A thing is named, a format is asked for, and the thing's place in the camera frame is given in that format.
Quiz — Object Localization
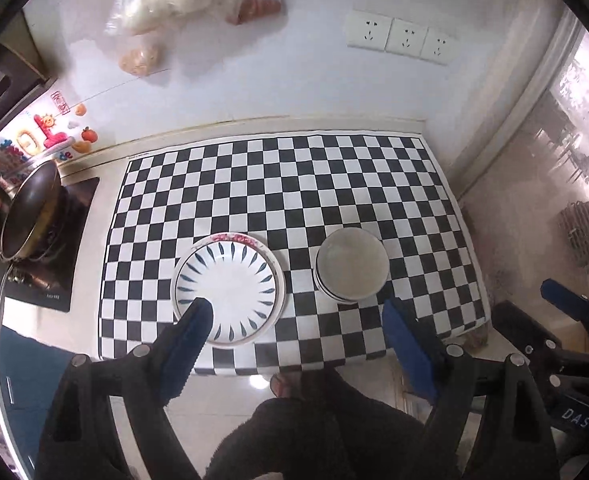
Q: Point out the blue cabinet door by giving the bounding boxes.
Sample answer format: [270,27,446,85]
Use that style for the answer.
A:
[0,325,75,461]

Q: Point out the white plate pink flowers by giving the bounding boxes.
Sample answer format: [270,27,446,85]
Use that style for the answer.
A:
[209,231,270,252]

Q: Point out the white plate with blue petals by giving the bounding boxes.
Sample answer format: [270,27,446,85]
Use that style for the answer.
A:
[172,232,288,348]

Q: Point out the metal wok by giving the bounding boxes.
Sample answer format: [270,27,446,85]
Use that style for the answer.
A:
[0,160,68,261]

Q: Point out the white plate blue leaf pattern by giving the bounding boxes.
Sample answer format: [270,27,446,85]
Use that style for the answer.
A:
[174,240,278,343]

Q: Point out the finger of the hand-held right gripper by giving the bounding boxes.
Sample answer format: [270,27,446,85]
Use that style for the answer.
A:
[492,301,563,353]
[541,280,589,356]

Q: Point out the white door frame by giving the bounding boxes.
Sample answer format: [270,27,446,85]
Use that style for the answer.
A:
[445,10,583,201]

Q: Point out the pink number wall sticker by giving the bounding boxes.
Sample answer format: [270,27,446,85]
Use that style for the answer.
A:
[32,114,72,150]

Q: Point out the glass balcony door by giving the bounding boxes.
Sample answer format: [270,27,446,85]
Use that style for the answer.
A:
[455,25,589,311]

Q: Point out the black induction cooktop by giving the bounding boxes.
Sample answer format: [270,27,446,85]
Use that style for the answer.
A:
[0,177,100,313]

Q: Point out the kitchen range hood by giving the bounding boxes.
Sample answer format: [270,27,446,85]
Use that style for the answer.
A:
[0,7,58,156]

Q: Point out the yellow letter wall sticker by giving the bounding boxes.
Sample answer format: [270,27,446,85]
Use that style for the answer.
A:
[17,129,40,155]

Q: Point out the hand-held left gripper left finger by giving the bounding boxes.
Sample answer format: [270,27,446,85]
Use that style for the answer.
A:
[34,297,215,480]

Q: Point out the white wall socket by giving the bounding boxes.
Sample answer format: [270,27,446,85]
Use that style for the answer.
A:
[421,27,456,66]
[345,10,393,52]
[385,19,429,58]

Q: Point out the plastic bag orange food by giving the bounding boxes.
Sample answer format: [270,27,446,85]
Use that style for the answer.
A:
[119,35,168,78]

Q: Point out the white bowl dark rim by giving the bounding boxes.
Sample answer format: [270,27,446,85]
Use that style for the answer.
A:
[315,265,388,306]

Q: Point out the person's dark fleece trousers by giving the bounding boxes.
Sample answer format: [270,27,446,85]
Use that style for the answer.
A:
[209,367,455,480]

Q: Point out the black white checkered mat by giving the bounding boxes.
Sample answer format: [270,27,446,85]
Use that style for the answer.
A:
[97,132,488,377]

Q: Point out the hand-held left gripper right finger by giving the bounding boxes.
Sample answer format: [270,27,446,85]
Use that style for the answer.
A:
[382,297,560,480]

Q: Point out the pink slipper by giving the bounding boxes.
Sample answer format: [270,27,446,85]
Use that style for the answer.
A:
[269,372,305,398]

